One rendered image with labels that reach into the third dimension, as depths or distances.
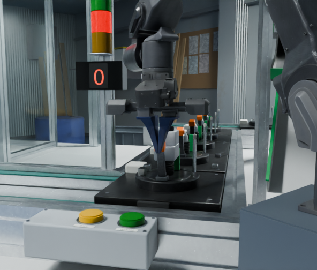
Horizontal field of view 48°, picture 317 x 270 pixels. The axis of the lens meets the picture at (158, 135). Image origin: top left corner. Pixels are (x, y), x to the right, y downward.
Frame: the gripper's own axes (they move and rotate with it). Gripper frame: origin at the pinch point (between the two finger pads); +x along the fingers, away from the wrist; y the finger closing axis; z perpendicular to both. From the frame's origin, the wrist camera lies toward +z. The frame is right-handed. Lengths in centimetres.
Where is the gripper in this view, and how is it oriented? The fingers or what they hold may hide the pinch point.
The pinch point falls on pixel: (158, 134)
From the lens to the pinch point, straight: 66.6
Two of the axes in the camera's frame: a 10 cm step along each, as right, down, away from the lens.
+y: 9.8, 0.2, -2.1
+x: 0.1, 9.9, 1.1
